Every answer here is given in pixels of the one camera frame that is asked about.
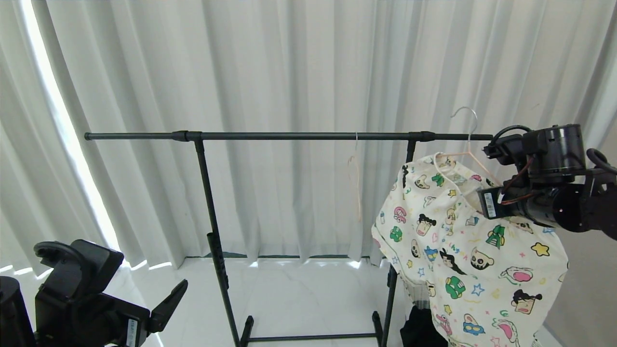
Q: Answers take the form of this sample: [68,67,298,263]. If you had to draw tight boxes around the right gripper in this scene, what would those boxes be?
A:
[477,186,562,225]

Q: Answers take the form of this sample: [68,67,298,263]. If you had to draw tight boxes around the white curtain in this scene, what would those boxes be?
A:
[0,0,617,271]

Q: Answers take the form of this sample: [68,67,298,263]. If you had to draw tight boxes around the pink clothes hanger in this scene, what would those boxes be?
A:
[348,133,362,223]
[433,107,504,189]

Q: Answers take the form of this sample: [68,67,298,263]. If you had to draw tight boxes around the black clothes rack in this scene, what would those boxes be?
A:
[84,130,494,347]

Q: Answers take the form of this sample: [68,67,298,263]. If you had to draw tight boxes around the black garment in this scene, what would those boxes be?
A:
[400,304,449,347]

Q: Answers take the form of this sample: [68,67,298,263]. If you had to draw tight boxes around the black cable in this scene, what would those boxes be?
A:
[491,124,533,146]
[585,148,617,175]
[34,240,74,264]

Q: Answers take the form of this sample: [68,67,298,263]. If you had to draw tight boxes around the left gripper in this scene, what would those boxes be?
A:
[43,279,188,347]

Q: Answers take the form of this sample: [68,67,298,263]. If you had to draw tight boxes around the cream printed garment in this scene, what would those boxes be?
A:
[371,153,570,347]

